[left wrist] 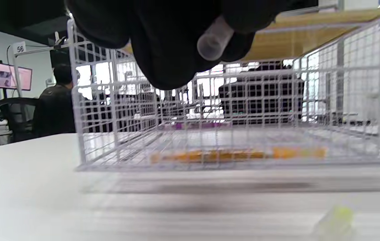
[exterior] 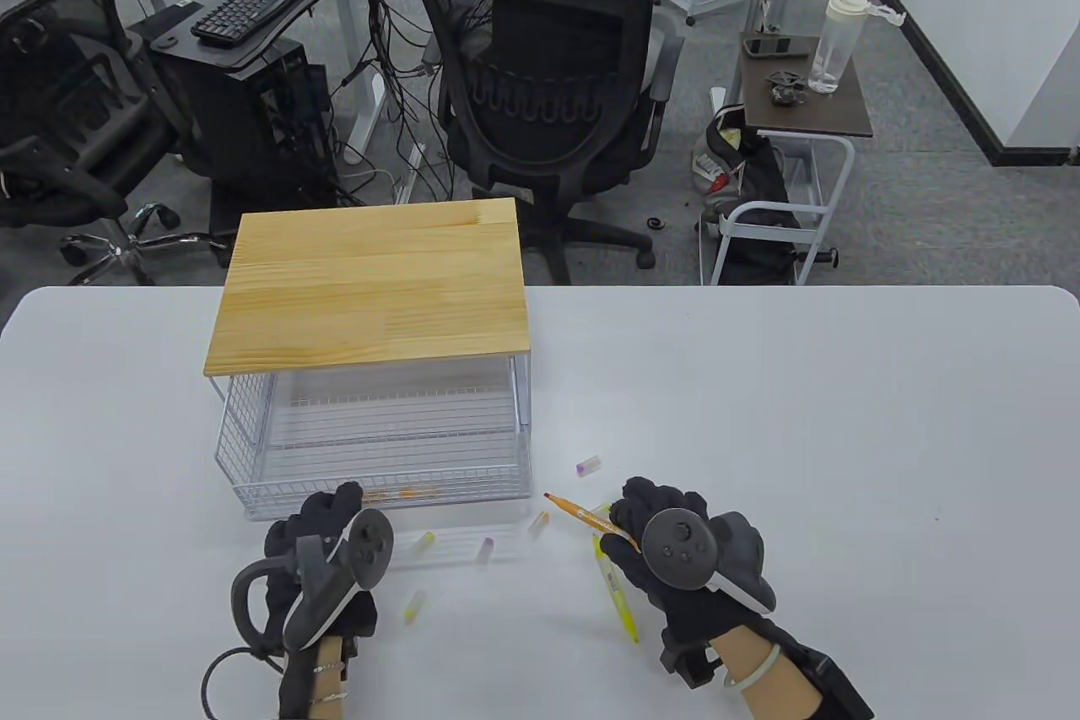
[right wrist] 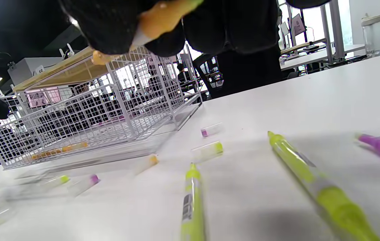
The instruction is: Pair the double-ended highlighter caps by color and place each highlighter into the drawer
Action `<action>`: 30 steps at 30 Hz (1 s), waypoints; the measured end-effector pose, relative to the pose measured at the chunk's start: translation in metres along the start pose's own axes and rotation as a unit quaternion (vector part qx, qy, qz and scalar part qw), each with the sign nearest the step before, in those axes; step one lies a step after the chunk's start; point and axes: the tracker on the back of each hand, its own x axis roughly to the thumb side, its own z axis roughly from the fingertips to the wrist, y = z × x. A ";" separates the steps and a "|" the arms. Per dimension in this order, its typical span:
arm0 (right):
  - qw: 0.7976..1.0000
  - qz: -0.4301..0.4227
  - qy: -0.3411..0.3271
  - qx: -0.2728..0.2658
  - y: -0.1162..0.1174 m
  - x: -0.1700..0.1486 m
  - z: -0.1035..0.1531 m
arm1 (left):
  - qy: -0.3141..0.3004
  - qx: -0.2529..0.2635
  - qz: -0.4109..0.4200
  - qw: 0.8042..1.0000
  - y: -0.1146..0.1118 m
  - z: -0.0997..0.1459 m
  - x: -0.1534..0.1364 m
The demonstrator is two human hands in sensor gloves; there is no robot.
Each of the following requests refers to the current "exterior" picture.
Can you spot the person's right hand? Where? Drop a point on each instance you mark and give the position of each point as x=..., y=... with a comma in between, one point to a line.
x=692, y=610

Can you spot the person's left hand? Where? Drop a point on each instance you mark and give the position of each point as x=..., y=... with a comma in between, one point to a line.
x=316, y=526

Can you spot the person's right thumb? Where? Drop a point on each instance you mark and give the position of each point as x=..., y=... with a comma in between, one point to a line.
x=623, y=561

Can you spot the person's left fingers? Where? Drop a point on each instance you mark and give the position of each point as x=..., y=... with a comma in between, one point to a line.
x=331, y=505

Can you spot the orange pen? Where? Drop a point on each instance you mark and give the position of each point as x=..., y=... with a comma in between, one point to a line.
x=578, y=511

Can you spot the person's left forearm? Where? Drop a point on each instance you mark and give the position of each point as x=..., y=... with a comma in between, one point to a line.
x=325, y=682

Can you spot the person's right forearm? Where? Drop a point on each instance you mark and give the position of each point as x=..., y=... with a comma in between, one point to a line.
x=768, y=682

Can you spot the yellow highlighter pen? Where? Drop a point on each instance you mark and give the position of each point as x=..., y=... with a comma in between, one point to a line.
x=618, y=598

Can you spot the grey left hand controller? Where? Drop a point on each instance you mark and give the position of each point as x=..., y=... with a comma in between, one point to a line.
x=367, y=547

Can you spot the grey hand controller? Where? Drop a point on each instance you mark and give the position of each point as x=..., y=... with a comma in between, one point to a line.
x=367, y=547
x=679, y=549

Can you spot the grey right hand controller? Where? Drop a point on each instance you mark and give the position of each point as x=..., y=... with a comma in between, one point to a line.
x=679, y=549

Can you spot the orange pens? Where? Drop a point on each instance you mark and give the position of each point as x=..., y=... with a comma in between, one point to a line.
x=413, y=492

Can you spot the orange pen cap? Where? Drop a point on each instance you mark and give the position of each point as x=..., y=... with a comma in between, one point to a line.
x=538, y=525

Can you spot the yellow pen cap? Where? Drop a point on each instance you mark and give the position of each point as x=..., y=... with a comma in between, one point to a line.
x=423, y=544
x=414, y=607

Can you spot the purple pen cap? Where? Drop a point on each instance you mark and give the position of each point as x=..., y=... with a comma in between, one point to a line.
x=588, y=464
x=485, y=550

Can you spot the wooden shelf top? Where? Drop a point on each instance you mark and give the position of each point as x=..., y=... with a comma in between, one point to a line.
x=371, y=289

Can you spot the black computer tower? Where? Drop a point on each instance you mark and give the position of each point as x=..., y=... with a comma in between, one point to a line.
x=245, y=121

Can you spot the black bag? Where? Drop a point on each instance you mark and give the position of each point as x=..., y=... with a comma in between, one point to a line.
x=755, y=188

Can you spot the black mesh office chair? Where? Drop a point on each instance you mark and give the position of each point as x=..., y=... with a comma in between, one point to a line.
x=548, y=112

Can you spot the black office chair chrome base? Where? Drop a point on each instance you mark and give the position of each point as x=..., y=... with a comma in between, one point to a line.
x=67, y=104

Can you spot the brown side table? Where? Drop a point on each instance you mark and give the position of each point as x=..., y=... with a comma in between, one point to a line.
x=835, y=116

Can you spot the small black object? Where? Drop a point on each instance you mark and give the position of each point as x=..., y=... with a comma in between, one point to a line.
x=785, y=89

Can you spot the clear water bottle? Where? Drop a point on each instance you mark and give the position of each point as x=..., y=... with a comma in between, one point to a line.
x=831, y=45

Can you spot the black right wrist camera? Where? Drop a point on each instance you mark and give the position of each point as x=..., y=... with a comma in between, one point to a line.
x=831, y=682

